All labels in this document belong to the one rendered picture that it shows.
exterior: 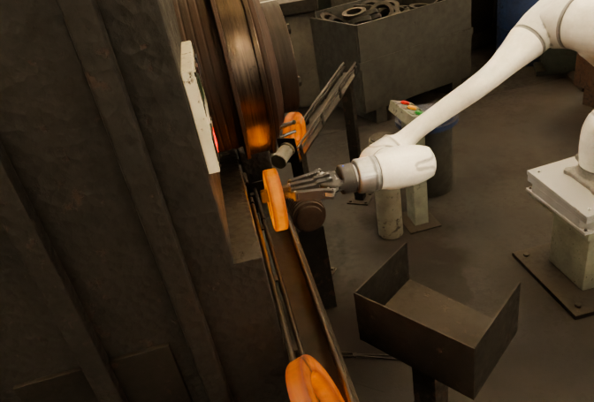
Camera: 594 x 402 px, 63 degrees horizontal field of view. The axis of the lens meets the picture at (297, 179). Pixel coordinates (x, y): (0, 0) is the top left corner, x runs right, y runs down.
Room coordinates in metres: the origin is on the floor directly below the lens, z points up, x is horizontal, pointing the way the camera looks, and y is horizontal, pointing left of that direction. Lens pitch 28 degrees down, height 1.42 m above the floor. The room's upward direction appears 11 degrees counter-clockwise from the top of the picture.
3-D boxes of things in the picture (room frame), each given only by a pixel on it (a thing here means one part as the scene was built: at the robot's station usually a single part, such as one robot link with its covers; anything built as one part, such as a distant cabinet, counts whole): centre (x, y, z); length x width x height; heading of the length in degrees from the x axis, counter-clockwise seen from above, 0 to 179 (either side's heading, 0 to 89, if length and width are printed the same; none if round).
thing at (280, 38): (1.25, -0.01, 1.11); 0.28 x 0.06 x 0.28; 7
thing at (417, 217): (2.00, -0.56, 0.31); 0.24 x 0.16 x 0.62; 7
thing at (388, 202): (1.94, -0.41, 0.26); 0.12 x 0.12 x 0.52
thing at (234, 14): (1.23, 0.09, 1.11); 0.47 x 0.06 x 0.47; 7
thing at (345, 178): (1.05, -0.10, 0.83); 0.09 x 0.08 x 0.07; 97
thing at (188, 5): (1.22, 0.17, 1.12); 0.47 x 0.10 x 0.47; 7
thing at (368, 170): (1.06, -0.17, 0.83); 0.09 x 0.06 x 0.09; 7
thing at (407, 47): (3.82, -0.89, 0.39); 1.03 x 0.83 x 0.77; 112
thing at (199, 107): (0.88, 0.15, 1.15); 0.26 x 0.02 x 0.18; 7
